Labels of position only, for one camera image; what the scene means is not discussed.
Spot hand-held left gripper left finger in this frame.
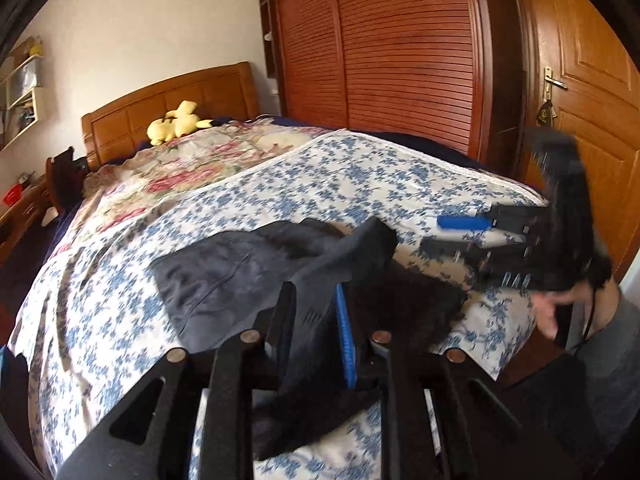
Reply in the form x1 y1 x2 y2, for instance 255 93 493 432
57 280 298 480

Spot person's grey pants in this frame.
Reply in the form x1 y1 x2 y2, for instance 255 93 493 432
500 350 640 480

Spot wooden louvred wardrobe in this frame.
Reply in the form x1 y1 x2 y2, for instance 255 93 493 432
270 0 526 181

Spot wooden desk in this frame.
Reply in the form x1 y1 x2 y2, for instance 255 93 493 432
0 175 56 266

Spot person's right hand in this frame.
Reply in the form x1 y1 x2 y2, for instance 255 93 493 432
531 282 622 346

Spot person's right forearm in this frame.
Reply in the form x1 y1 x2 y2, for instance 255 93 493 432
575 290 640 411

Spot red floral quilt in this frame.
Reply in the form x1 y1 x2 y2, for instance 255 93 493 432
82 117 346 226

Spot wooden chair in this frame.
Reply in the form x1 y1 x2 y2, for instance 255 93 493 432
46 146 88 213

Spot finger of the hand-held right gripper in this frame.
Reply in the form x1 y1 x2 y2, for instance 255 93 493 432
437 213 502 232
419 236 495 272

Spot bed with floral blue quilt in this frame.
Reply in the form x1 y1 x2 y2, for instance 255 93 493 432
7 130 551 480

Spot wooden door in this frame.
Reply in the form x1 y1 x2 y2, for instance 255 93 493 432
510 0 640 281

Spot white wall shelf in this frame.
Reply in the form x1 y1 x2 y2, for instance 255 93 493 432
0 37 46 151

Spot yellow plush toy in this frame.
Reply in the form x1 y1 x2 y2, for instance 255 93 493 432
146 101 215 146

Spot wooden headboard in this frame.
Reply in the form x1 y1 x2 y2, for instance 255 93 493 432
81 61 261 166

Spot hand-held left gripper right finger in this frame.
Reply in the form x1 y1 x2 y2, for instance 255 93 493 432
334 282 583 480

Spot wooden corner shelf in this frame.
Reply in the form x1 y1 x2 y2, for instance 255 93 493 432
257 0 281 81

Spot hanging keys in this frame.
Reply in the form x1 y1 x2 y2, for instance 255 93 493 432
535 100 557 128

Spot brass door handle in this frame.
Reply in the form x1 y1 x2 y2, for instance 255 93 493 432
542 66 568 101

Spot black jacket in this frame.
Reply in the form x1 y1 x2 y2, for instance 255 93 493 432
152 216 468 461

